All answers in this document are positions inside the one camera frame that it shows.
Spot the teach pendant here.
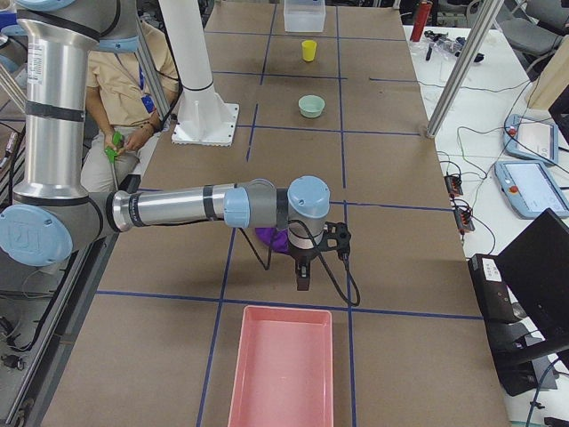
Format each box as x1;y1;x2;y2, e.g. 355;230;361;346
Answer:
503;114;559;165
493;160;568;219

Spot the yellow plastic cup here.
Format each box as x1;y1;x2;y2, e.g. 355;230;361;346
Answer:
301;39;317;62

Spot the orange relay board near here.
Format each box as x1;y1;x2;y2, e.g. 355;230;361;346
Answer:
452;198;475;235

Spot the orange relay board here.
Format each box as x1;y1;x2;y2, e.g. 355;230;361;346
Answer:
452;198;475;235
445;174;463;198

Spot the black monitor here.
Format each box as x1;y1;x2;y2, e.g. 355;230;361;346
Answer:
495;208;568;334

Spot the far teach pendant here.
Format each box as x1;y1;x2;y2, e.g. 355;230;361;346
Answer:
503;114;559;165

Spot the purple cloth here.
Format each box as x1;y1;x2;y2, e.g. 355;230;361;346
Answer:
255;228;289;254

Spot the clear plastic bin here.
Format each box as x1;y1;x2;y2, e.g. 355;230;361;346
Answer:
284;0;326;33

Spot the green handled tool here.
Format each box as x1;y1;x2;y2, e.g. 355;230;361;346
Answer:
104;132;124;190

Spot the red cylinder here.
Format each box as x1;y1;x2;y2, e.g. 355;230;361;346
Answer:
410;0;433;43

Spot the black box device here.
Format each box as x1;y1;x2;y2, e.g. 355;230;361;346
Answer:
468;254;525;324

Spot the aluminium frame post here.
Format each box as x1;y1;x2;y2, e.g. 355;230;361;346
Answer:
426;0;504;139

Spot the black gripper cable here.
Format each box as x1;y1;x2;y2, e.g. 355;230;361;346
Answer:
237;220;361;307

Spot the seated person beige shirt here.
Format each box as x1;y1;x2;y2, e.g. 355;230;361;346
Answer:
81;20;180;194

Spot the near teach pendant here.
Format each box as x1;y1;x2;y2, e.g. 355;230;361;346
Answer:
493;160;568;219

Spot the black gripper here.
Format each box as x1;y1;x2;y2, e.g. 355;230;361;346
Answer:
289;246;319;292

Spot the pink plastic tray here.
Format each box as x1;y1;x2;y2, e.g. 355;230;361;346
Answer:
228;305;334;426

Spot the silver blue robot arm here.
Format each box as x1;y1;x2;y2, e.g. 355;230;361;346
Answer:
1;1;330;291

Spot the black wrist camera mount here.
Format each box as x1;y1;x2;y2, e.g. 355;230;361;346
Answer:
317;222;351;262

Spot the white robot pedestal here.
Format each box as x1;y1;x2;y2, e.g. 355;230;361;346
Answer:
159;0;239;147

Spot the orange relay board far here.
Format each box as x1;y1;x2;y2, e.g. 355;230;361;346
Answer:
445;174;463;198

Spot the mint green bowl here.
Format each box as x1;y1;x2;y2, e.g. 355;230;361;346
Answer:
298;94;325;118

